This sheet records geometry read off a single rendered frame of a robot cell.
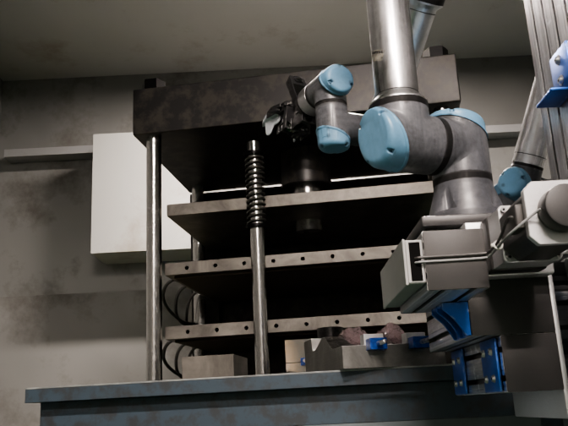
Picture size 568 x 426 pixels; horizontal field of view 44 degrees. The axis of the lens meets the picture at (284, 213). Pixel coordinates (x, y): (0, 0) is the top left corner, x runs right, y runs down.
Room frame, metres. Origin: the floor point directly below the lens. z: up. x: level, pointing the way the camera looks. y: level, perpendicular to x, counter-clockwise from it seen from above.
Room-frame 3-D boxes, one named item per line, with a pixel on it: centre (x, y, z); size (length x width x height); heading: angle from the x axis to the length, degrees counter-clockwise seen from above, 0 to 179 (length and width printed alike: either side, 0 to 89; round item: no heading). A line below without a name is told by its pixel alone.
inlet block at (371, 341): (1.74, -0.21, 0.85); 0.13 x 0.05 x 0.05; 9
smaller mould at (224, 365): (2.14, 0.22, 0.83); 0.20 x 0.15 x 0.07; 172
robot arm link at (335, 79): (1.53, -0.12, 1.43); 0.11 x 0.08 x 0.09; 26
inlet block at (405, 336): (1.76, -0.32, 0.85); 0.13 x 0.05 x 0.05; 9
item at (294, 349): (2.92, -0.15, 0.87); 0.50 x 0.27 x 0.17; 172
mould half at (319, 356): (2.02, -0.21, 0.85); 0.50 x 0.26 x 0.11; 9
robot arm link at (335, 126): (1.54, -0.14, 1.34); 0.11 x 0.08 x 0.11; 116
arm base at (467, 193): (1.35, -0.36, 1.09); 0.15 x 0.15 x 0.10
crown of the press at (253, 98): (3.00, -0.11, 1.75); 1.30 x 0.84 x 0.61; 82
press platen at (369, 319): (3.05, -0.11, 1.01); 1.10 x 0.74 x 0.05; 82
